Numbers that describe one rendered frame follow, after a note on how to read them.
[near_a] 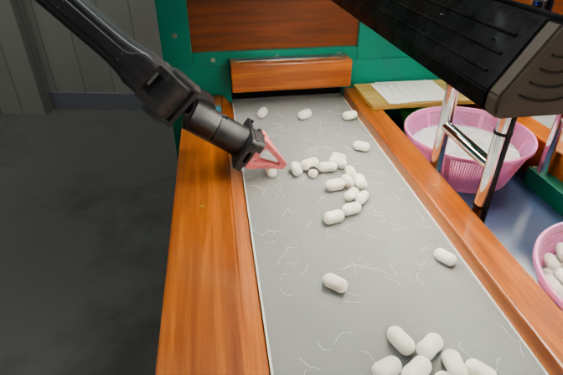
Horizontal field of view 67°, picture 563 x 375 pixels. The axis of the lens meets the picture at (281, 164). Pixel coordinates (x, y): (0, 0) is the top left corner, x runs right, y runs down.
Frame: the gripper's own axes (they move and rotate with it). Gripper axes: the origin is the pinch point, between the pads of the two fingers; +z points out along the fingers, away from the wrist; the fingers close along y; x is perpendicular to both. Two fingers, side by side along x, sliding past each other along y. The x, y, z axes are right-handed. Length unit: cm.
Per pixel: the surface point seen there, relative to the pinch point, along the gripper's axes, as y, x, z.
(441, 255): -27.0, -9.8, 16.1
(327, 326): -35.0, 2.2, 2.1
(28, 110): 216, 136, -72
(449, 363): -42.9, -5.6, 10.4
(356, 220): -15.8, -3.7, 9.6
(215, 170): -0.7, 7.0, -10.1
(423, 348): -40.9, -4.6, 8.5
